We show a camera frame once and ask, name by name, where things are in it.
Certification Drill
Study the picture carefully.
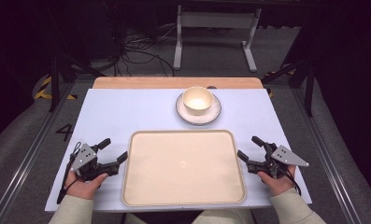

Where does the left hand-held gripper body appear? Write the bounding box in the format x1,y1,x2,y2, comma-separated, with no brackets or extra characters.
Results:
69,142,120,182

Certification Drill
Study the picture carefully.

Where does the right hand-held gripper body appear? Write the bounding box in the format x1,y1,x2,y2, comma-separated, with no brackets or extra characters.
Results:
246,142,310,180

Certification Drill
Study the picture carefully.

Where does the person's right hand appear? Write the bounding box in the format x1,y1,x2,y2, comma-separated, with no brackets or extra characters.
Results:
256,164,297,197

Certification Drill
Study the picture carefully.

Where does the person's left hand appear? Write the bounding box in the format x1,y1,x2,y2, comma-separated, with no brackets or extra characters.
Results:
64,170,109,201

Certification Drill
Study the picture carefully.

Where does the white foam board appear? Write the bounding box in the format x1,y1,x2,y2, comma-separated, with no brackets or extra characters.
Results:
44,88,313,214

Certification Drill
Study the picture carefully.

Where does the beige plastic tray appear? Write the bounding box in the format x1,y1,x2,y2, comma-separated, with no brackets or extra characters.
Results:
121,129,248,207

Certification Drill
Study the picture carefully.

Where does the white plate with dark rim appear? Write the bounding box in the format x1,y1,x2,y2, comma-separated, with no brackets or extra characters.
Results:
175,91,222,127

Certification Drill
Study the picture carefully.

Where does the cream bowl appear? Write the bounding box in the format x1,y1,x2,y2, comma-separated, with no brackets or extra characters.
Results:
182,86,214,117

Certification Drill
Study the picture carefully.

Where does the wooden table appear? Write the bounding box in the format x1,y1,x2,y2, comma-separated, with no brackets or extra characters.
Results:
92,76,264,90

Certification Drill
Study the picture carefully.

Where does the black tripod stand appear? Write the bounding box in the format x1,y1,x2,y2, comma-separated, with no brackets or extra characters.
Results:
261,27,318,118
42,6,107,113

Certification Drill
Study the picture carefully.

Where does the white metal stand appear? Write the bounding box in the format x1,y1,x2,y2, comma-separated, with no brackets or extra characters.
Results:
172,5,263,74

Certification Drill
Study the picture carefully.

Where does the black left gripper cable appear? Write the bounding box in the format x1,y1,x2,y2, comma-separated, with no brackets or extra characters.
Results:
56,141,82,205

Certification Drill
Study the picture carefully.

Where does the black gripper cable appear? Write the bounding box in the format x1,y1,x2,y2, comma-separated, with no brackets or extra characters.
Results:
56,141,82,205
276,164,303,197

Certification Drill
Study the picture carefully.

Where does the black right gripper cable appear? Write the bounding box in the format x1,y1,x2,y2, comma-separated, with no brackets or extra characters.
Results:
276,164,303,197

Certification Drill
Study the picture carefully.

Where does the bundle of black floor cables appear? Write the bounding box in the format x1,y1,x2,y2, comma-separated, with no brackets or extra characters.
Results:
111,23,187,77

